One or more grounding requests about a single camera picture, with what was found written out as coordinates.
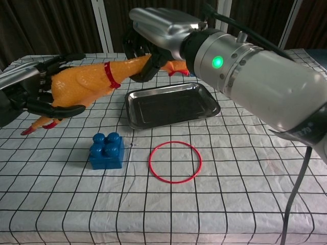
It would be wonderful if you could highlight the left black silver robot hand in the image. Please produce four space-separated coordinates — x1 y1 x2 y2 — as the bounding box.
0 53 86 128

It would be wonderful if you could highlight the white black grid tablecloth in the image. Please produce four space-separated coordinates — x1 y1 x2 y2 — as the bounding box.
0 48 327 245

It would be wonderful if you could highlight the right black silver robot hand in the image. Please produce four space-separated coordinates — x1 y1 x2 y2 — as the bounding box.
122 7 208 83

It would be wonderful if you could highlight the red thin ring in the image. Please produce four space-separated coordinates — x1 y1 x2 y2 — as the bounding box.
148 140 203 184

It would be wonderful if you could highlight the blue toy building block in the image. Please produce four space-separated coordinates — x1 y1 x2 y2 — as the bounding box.
88 132 125 170

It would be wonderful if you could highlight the orange rubber chicken toy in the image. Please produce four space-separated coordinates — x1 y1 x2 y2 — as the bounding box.
20 54 191 136

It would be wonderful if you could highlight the black cable hanging from elbow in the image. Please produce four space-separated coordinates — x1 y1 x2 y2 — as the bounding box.
279 146 313 245

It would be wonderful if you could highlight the white frame post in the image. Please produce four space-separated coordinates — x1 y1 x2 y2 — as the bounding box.
215 0 232 30
277 0 304 50
91 0 114 54

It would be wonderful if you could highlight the rectangular metal tray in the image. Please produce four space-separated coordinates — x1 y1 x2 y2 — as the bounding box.
124 82 222 131

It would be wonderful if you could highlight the black cable along forearm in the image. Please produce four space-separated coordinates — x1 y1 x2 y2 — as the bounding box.
201 2 295 61

